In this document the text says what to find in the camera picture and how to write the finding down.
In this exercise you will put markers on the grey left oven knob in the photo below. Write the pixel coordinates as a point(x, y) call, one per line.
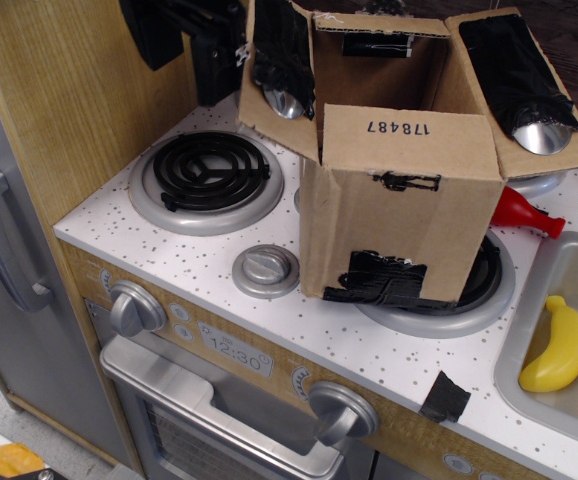
point(134, 310)

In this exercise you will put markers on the brown cardboard box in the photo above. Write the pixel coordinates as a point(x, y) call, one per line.
point(405, 141)

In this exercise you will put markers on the grey oven door with handle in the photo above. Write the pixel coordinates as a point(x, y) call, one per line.
point(195, 414)

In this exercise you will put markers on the black tape piece on counter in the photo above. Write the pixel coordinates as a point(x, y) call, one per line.
point(445, 401)

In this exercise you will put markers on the black front-right stove burner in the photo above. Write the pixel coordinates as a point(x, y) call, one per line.
point(486, 295)

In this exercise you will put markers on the red toy bottle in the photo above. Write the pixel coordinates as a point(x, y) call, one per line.
point(514, 210)

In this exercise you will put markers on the black front-left stove burner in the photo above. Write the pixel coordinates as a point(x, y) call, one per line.
point(206, 183)

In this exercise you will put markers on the grey toy sink basin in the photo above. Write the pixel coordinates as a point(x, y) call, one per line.
point(554, 272)

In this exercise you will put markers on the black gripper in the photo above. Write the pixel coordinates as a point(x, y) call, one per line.
point(155, 28)

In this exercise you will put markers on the grey round stovetop knob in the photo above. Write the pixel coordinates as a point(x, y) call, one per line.
point(266, 271)

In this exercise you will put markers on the oven clock display panel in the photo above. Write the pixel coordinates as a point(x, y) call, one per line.
point(236, 350)

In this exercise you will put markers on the metal spoon under right tape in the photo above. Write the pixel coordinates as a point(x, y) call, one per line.
point(543, 139)

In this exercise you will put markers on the grey oven knob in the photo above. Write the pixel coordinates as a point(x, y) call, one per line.
point(134, 310)
point(341, 413)

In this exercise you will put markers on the metal spoon under tape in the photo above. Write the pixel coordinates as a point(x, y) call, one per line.
point(543, 139)
point(283, 104)

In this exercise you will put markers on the yellow toy banana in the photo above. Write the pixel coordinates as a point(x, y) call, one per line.
point(557, 366)

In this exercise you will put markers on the metal spoon under left tape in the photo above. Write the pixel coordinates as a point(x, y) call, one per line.
point(283, 104)

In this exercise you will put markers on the orange object on floor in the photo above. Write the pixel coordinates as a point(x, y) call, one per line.
point(17, 459)

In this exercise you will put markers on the grey right oven knob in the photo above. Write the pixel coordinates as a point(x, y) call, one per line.
point(341, 413)

